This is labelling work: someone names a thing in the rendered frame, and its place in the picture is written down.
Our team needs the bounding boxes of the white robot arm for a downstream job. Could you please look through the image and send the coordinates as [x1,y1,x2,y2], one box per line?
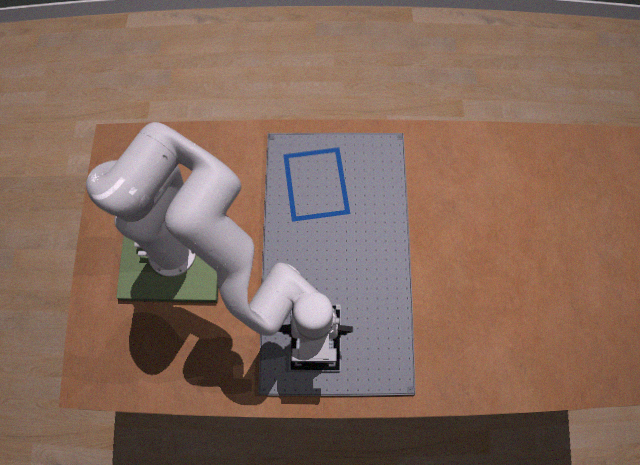
[86,122,339,362]

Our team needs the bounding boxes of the blue tape corner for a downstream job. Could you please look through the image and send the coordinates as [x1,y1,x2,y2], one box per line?
[284,148,350,222]

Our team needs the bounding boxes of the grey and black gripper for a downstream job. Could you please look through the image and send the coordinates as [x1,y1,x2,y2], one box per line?
[278,315,353,341]

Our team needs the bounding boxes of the black plate nest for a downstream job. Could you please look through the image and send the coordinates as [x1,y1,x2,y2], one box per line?
[290,305,341,372]

